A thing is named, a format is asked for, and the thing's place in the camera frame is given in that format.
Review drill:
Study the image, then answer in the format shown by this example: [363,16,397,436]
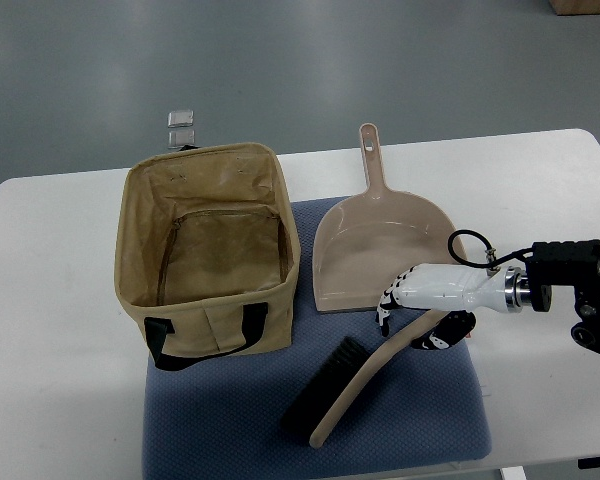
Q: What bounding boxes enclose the pink plastic dustpan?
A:
[312,123,456,312]

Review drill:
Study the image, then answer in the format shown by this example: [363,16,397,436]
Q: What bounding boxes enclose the yellow canvas bag black handles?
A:
[114,143,301,371]

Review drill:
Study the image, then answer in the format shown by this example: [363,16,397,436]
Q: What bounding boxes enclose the pink hand broom black bristles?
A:
[280,310,446,449]

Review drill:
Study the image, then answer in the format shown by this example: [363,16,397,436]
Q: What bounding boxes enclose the black table control panel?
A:
[577,456,600,470]

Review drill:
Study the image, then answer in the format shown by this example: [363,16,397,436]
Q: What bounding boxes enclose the upper metal floor plate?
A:
[167,109,194,128]

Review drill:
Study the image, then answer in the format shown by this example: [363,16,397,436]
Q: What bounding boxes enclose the lower metal floor plate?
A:
[168,128,195,149]

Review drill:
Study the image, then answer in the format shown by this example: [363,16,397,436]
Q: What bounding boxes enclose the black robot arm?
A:
[447,229,600,355]

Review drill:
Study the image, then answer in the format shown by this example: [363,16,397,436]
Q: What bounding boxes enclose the blue textured cushion mat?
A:
[142,199,491,479]

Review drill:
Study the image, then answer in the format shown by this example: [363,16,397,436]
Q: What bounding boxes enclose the metal floor plate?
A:
[168,128,195,149]
[167,109,194,128]

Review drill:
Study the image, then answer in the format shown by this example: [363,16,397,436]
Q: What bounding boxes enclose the brown cardboard box corner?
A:
[549,0,600,16]

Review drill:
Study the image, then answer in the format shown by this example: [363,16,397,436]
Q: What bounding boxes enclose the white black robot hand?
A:
[376,264,531,350]

